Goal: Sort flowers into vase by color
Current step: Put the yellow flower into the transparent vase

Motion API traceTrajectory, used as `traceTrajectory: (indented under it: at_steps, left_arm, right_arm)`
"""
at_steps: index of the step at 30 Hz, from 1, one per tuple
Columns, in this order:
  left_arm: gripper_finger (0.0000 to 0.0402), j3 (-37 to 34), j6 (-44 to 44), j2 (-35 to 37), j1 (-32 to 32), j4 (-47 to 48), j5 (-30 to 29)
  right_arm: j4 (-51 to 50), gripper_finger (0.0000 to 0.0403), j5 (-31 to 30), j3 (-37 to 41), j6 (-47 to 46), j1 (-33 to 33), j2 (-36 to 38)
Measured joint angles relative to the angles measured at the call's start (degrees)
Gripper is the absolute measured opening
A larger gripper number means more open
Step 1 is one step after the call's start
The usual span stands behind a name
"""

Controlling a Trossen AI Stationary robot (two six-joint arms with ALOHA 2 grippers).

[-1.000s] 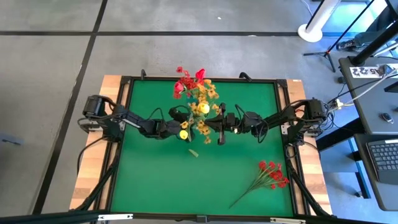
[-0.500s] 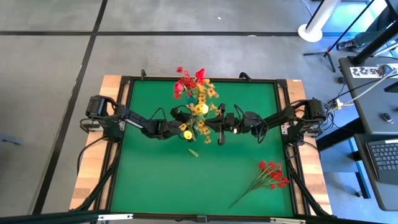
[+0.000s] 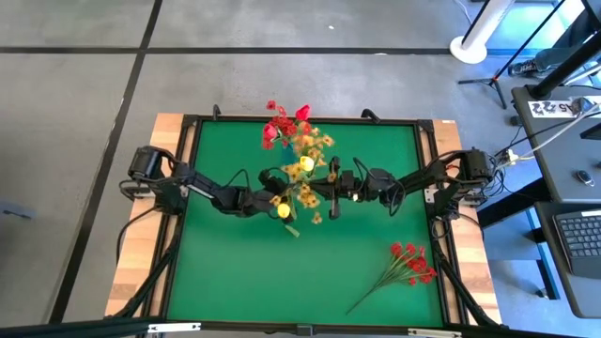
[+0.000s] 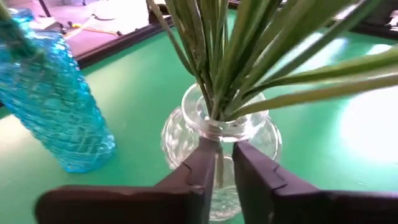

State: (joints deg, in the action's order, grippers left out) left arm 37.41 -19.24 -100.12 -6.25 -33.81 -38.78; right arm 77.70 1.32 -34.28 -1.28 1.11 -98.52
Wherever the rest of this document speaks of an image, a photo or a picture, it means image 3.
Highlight person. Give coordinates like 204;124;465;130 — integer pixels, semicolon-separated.
506;44;601;80

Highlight yellow artificial flowers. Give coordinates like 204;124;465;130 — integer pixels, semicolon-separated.
166;120;445;327

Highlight yellow artificial tulip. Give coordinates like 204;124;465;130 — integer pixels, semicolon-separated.
299;155;316;189
275;187;301;221

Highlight black keyboard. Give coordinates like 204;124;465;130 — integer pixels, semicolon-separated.
552;209;601;279

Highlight red artificial blossom bunch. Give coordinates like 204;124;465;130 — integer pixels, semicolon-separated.
262;100;300;151
346;240;439;315

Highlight white pillar with round base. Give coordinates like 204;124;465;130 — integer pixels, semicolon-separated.
449;0;517;66

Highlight silver metal bracket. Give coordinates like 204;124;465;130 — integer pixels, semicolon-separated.
146;321;202;334
407;327;463;338

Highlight white label paper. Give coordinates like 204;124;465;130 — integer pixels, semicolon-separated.
527;99;582;119

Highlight blue desk frame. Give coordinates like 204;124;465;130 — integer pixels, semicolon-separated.
525;208;562;301

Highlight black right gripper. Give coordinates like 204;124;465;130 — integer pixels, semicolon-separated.
312;156;401;221

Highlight black floor cable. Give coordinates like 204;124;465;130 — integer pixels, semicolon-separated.
116;205;163;267

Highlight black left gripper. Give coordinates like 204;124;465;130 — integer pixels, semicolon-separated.
243;167;295;224

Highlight grey side table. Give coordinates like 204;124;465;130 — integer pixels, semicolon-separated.
533;200;601;320

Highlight black table frame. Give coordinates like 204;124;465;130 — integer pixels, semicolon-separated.
159;114;470;335

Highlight grey desk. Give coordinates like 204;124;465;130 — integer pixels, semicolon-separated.
510;85;601;204

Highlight thick black pole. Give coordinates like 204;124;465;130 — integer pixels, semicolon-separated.
525;41;601;100

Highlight black tripod stand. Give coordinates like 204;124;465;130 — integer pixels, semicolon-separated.
457;0;567;111

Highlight white cable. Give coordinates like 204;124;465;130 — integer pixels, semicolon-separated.
497;103;601;165

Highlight black diagonal frame strut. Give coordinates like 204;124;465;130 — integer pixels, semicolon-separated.
112;229;182;320
430;234;501;329

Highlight black rig beam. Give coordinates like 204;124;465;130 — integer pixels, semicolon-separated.
0;315;601;338

